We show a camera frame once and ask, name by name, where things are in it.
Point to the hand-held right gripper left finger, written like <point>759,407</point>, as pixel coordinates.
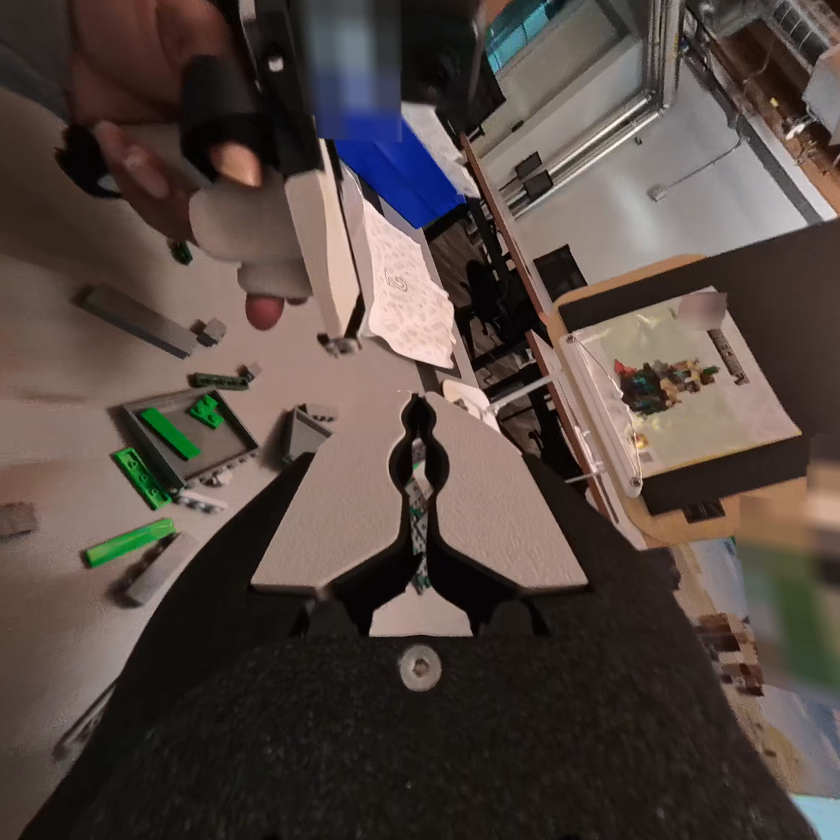
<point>328,525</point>

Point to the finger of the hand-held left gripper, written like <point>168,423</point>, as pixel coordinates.
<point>322,243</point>
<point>360,263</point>

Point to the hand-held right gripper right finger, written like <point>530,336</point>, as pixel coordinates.
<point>512,525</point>

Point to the small dark grey lego piece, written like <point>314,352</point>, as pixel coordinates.
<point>341,344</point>

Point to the small grey green lego assembly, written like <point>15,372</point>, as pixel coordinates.
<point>418,512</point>

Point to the light grey holed lego plate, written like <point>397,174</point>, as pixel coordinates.
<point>201,500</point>

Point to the small green lego piece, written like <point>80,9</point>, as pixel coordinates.
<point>181,252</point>
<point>206,412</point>

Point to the dark green holed lego plate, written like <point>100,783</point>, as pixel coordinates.
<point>219,382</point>

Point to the dark grey long lego brick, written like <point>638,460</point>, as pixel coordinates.
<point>138,322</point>

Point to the bright green long lego bar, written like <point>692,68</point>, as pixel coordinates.
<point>129,542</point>

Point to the lego set box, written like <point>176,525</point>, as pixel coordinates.
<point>788,656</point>

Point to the thin light grey lego plate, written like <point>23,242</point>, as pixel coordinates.
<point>85,722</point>

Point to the person's left hand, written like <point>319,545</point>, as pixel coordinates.
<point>131,66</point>

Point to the white printed paper bag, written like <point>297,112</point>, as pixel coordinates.
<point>407,289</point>

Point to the blue storage bin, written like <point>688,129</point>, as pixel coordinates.
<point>394,177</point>

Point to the metal pipes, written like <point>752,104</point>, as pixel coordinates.
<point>617,105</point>

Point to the instruction booklet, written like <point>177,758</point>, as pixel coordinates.
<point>683,381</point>

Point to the dark grey lego bracket piece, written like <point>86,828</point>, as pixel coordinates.
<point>305,433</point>

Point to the dark grey lego window frame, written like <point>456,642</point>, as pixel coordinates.
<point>234,440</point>

